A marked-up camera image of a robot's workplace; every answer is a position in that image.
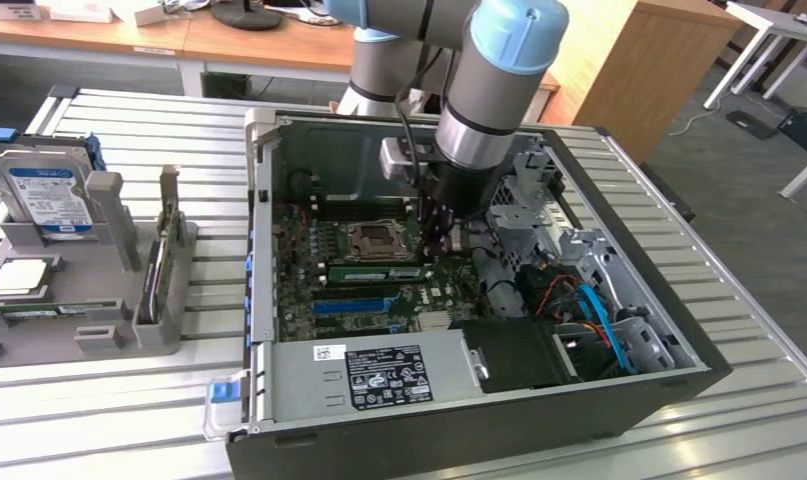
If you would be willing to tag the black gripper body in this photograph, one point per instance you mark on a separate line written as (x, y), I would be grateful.
(466, 192)

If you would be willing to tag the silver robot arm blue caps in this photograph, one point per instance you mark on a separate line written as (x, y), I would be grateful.
(497, 65)

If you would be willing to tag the green RAM stick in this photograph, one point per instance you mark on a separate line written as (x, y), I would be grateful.
(377, 274)
(43, 311)

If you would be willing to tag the metal CPU socket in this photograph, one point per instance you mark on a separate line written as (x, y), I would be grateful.
(379, 241)

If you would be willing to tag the silver metal disk bay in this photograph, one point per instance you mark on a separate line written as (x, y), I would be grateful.
(544, 215)

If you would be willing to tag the green motherboard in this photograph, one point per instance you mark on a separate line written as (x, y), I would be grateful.
(390, 320)

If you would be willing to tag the blue expansion slot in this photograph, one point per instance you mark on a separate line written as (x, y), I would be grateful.
(350, 306)

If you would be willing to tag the grey power supply unit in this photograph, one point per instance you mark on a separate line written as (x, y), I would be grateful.
(370, 375)

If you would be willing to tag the wooden cabinet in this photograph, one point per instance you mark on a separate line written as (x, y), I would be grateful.
(637, 65)

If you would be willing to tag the black open PC case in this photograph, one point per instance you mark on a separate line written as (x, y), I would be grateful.
(457, 440)

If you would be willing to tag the graphics card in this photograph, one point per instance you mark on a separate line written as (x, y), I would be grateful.
(163, 250)

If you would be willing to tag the wooden desk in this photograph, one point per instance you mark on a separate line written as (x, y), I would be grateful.
(243, 42)

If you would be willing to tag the clear latch with blue tab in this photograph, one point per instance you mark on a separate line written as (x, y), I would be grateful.
(222, 405)

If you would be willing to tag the black monitor base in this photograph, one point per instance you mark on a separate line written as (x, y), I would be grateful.
(246, 17)

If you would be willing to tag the white table leg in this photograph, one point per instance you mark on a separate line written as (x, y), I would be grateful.
(806, 175)

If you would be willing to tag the black box on floor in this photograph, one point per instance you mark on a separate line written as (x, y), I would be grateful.
(806, 131)

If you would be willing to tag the grey plastic parts rack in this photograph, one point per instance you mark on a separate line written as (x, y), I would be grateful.
(103, 320)

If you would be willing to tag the white table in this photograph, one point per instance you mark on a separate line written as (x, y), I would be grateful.
(770, 35)

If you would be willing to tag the hard disk blue label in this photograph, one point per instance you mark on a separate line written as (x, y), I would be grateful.
(43, 190)

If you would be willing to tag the silver CPU chip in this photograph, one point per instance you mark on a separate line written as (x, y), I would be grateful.
(18, 276)

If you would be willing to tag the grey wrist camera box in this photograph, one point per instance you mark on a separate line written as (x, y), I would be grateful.
(398, 157)

